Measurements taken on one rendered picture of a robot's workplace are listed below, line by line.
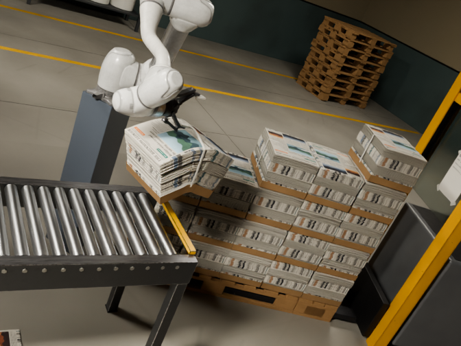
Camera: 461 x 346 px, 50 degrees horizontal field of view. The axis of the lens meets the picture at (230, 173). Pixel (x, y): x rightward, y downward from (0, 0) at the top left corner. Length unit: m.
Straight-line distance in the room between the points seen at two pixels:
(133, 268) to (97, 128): 1.03
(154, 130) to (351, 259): 1.65
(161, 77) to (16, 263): 0.81
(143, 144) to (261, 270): 1.39
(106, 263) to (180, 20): 1.09
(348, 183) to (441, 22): 7.90
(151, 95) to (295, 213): 1.44
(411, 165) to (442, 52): 7.46
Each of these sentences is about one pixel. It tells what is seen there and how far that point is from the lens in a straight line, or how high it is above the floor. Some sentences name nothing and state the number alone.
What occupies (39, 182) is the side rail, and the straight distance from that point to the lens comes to 2.27.
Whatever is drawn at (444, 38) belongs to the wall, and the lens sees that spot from 10.46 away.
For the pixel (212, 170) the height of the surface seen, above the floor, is 1.07.
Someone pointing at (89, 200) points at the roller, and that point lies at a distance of 2.24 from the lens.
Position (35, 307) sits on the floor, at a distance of 2.84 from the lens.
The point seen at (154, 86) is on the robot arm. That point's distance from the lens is 1.78.
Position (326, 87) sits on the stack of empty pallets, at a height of 0.25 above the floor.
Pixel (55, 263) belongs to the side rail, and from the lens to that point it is 1.87.
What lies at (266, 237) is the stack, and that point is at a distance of 3.01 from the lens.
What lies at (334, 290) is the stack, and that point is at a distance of 3.39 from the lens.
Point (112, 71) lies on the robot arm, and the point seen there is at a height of 1.17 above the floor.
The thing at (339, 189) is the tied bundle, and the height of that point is 0.96.
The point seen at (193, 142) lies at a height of 1.18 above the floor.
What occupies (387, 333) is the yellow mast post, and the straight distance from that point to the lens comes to 3.51.
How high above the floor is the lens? 2.01
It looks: 25 degrees down
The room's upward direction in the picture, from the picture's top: 23 degrees clockwise
